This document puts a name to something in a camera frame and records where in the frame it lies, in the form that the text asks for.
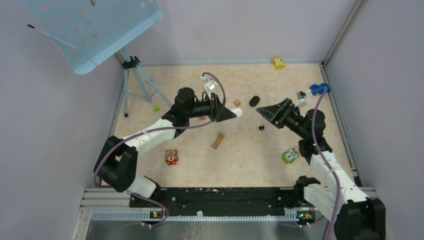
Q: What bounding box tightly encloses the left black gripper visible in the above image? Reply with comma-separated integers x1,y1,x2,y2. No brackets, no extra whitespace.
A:
185,92,236,122

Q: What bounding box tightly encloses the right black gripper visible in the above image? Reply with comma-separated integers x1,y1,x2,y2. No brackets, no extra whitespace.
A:
257,97,309,139

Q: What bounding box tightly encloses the white earbud charging case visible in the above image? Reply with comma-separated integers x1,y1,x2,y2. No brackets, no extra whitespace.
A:
231,108,243,118

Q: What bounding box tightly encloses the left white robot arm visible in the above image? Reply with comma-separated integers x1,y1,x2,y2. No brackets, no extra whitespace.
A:
93,87,243,207

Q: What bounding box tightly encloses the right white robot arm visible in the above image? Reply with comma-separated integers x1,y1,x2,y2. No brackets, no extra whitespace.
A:
256,98,386,240

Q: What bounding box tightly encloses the black oval charging case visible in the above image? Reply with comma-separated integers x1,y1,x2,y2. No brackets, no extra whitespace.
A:
249,95,260,107

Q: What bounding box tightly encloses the small wooden cube far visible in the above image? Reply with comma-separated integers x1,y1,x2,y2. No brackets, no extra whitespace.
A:
233,99,241,107

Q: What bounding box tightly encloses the wooden arch block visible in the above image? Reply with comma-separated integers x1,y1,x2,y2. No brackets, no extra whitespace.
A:
211,132,225,150

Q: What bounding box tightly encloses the green owl number block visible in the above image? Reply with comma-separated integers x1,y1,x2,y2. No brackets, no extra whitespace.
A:
281,148,299,164

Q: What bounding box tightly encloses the blue toy car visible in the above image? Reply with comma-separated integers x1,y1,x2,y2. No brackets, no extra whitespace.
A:
309,82,331,96

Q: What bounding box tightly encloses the yellow toy car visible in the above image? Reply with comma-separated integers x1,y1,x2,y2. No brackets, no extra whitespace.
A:
272,57,285,70

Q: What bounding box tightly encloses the red owl number block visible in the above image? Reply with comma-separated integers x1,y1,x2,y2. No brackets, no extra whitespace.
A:
165,149,178,166

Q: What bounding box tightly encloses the light blue tripod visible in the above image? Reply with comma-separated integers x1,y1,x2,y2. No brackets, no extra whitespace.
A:
118,47,172,118

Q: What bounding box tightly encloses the light blue perforated stand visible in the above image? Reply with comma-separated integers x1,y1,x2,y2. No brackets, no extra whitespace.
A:
25,0,164,75

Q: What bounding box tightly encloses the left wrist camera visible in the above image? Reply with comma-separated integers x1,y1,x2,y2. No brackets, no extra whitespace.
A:
200,76,218,94

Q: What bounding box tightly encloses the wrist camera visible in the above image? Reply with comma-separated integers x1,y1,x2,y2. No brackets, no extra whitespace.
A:
296,91,307,101
200,76,218,94

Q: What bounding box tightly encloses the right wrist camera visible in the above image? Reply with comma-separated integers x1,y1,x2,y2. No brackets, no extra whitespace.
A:
296,91,307,101

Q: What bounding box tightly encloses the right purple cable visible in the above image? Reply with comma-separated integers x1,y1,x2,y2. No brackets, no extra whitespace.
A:
311,86,342,240

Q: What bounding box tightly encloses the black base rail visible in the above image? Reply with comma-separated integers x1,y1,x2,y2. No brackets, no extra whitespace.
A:
129,187,299,218

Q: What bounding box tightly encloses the white slotted cable duct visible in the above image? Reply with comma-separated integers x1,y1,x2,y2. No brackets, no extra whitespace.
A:
91,210,299,222

